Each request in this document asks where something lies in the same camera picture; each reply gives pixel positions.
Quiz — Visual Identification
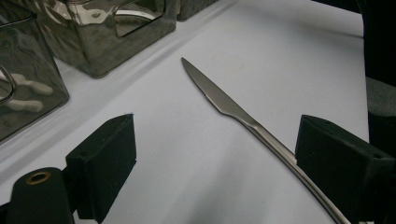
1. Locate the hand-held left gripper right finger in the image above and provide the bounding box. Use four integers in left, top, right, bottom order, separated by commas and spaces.
294, 114, 396, 224

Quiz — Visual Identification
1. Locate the steel table knife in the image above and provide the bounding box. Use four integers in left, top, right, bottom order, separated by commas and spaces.
180, 57, 353, 224

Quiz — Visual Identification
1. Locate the white ceramic spoon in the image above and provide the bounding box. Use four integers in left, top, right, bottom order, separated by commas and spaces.
0, 72, 54, 97

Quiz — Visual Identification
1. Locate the smoky transparent storage bin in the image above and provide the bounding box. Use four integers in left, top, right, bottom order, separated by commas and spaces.
0, 0, 70, 144
18, 0, 179, 78

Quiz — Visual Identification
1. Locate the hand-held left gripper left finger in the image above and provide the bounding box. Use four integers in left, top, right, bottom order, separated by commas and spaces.
64, 113, 138, 224

